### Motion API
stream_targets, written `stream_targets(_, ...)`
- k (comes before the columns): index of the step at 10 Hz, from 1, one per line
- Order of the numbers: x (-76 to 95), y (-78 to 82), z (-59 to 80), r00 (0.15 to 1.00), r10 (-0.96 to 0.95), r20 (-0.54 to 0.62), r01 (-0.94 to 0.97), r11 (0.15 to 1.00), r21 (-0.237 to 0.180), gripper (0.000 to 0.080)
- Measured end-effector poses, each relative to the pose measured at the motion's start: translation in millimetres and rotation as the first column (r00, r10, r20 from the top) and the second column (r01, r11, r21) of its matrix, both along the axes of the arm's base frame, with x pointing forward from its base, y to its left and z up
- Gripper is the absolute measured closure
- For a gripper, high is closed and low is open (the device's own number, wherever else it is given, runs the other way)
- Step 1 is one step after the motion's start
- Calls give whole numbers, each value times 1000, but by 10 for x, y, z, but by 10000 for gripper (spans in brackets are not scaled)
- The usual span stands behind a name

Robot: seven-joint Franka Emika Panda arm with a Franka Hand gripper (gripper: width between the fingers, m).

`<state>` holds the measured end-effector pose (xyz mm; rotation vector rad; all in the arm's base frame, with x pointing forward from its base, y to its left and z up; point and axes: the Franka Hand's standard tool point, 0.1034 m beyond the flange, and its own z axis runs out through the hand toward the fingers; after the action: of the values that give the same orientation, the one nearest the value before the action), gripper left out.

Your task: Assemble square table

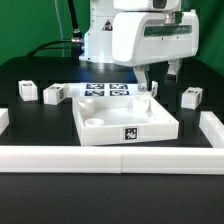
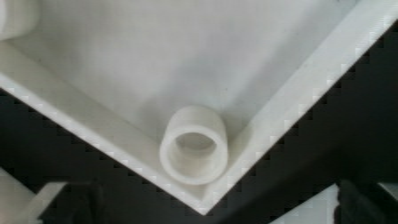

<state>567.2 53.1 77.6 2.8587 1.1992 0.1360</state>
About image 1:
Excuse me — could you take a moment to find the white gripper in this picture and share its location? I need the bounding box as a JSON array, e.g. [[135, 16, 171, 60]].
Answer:
[[112, 10, 199, 92]]

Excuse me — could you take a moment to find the white square table top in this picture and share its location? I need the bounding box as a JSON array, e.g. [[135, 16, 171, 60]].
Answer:
[[72, 95, 179, 146]]

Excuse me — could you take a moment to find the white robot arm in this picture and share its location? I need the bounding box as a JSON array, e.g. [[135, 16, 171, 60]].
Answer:
[[80, 0, 199, 91]]

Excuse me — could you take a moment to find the white fiducial marker base sheet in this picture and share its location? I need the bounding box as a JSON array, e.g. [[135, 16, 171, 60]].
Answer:
[[67, 83, 138, 98]]

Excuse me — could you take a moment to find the white right fence rail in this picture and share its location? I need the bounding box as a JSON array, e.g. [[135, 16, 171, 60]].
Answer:
[[199, 111, 224, 149]]

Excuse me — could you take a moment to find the white fence rail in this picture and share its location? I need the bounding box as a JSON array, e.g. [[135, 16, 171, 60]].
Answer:
[[0, 146, 224, 175], [0, 108, 9, 135], [199, 111, 224, 149]]

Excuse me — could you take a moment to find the white front fence rail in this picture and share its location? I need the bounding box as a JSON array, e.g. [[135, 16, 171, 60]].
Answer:
[[0, 146, 224, 175]]

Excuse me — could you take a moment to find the black cable bundle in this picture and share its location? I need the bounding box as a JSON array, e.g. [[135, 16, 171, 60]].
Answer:
[[26, 0, 85, 58]]

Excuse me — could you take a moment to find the white left fence rail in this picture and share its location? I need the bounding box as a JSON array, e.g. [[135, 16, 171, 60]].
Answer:
[[0, 108, 9, 135]]

